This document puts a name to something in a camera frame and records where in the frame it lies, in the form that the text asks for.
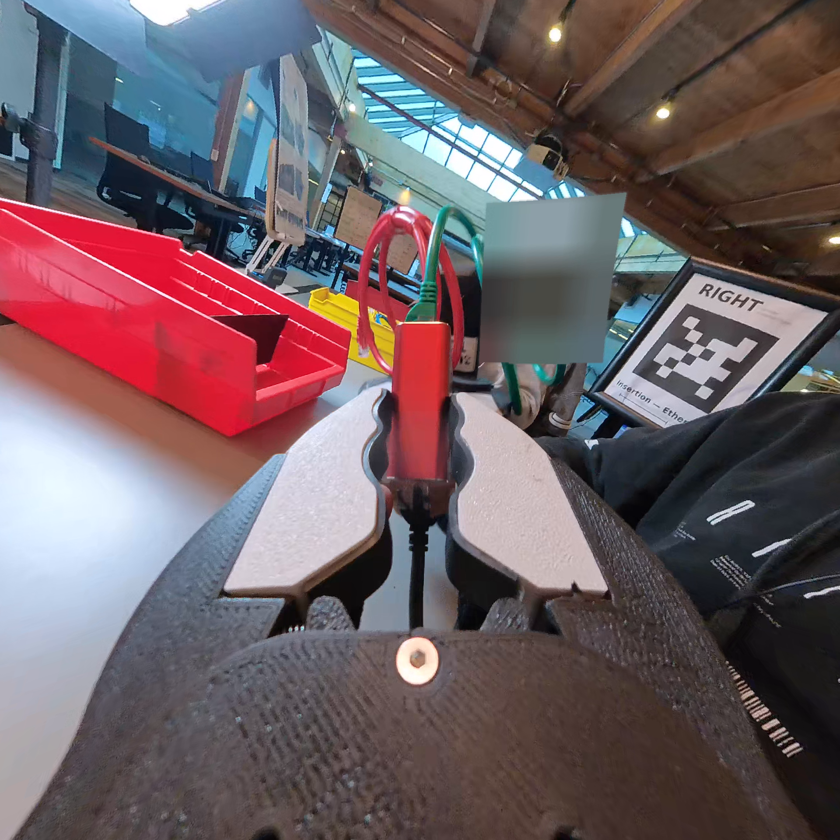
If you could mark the yellow plastic bin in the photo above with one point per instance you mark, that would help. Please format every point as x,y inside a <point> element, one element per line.
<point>328,305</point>

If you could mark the red plastic bin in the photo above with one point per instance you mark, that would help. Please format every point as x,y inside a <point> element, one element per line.
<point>131,315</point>

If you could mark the ceiling projector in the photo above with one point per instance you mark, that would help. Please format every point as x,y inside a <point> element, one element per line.
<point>548,154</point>

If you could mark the red ethernet adapter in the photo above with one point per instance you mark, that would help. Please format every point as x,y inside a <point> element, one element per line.
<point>420,394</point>

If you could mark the black steel column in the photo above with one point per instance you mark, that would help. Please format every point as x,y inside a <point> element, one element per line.
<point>46,98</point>

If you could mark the poster board easel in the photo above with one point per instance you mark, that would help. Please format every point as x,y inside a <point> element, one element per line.
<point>292,164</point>

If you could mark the person's black hoodie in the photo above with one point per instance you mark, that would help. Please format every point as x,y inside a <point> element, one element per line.
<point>754,499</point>

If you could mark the black bin divider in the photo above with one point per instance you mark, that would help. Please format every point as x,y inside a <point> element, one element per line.
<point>259,334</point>

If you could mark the wooden desk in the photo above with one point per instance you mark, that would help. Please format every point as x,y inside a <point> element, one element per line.
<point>164,172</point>

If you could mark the whiteboard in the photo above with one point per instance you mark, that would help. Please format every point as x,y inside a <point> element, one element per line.
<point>358,213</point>

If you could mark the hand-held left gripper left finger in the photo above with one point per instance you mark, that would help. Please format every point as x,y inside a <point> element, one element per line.
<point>308,505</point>

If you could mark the black office chair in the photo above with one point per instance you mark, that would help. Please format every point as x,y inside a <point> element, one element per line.
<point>121,144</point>

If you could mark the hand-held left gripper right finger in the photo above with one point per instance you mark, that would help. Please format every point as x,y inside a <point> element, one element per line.
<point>525,512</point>

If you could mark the black framed tag sign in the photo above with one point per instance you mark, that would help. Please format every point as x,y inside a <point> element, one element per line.
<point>709,354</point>

